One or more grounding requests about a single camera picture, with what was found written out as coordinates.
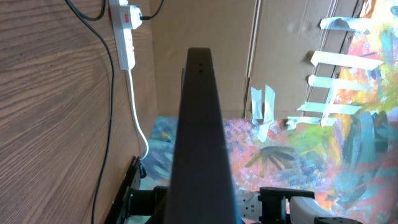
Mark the Samsung Galaxy smartphone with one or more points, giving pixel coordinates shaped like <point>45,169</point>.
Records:
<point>201,188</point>

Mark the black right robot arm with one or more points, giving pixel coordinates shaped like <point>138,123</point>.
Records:
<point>267,205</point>

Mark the white charger plug adapter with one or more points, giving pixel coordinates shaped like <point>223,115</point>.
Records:
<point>132,17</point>

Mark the brown cardboard box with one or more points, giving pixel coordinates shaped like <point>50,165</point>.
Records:
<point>254,44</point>

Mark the white power strip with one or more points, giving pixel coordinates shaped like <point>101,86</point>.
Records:
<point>123,37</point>

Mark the colourful painted floor mat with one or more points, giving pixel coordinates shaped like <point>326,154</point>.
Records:
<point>344,150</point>

